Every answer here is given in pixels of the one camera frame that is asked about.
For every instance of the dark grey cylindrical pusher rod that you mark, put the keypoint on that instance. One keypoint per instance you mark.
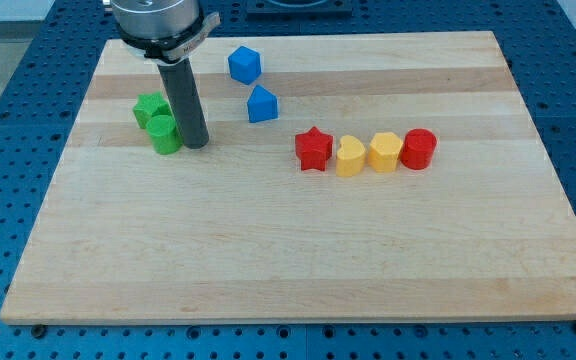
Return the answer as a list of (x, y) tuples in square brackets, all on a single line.
[(181, 89)]

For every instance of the green star block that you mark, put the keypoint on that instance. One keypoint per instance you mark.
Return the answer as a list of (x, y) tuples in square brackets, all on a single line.
[(150, 105)]

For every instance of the red star block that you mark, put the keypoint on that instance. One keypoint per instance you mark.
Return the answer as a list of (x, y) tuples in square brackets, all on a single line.
[(313, 148)]

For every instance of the green cylinder block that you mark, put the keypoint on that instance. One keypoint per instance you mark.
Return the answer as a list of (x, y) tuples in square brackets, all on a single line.
[(163, 133)]

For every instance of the blue cube block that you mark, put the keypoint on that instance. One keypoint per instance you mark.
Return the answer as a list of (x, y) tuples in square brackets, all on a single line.
[(244, 65)]

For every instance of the blue pentagon house block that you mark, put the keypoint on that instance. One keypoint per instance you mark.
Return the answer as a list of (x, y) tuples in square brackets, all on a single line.
[(262, 105)]

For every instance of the yellow heart block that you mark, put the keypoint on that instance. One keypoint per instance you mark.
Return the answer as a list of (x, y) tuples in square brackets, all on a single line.
[(350, 156)]

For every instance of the yellow hexagon block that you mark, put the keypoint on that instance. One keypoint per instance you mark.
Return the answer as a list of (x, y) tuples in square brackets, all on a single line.
[(384, 151)]

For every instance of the light wooden board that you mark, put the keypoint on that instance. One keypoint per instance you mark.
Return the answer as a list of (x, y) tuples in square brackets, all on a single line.
[(237, 233)]

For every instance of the red cylinder block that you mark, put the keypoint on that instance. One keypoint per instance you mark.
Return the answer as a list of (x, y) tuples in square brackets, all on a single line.
[(418, 149)]

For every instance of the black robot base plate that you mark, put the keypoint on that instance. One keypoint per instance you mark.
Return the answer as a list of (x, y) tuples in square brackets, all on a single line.
[(259, 9)]

